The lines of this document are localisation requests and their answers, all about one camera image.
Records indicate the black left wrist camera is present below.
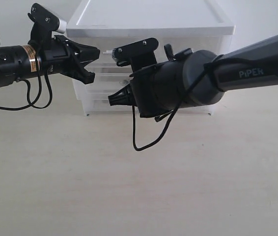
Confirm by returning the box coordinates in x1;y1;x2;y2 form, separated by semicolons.
28;2;67;42

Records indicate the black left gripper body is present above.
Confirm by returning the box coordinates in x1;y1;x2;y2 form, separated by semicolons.
39;35;80;76

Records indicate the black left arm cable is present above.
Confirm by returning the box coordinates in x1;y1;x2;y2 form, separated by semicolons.
0;26;54;111

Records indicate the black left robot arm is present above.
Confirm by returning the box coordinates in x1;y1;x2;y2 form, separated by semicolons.
0;35;100;88

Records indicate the clear top right drawer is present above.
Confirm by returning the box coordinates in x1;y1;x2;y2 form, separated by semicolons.
155;35;232;59

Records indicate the clear top left drawer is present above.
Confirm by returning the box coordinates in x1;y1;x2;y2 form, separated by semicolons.
89;37;141;65

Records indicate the white plastic drawer cabinet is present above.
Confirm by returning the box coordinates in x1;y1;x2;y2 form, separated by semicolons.
65;0;235;117

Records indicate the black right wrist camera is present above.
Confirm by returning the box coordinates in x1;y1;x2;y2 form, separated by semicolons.
111;37;159;72

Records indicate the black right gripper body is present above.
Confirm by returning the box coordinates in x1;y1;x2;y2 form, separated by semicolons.
131;68;176;118

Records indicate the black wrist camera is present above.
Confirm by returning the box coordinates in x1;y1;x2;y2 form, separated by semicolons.
111;37;159;72
28;2;67;42

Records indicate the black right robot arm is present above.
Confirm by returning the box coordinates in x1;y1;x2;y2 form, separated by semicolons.
108;35;278;118

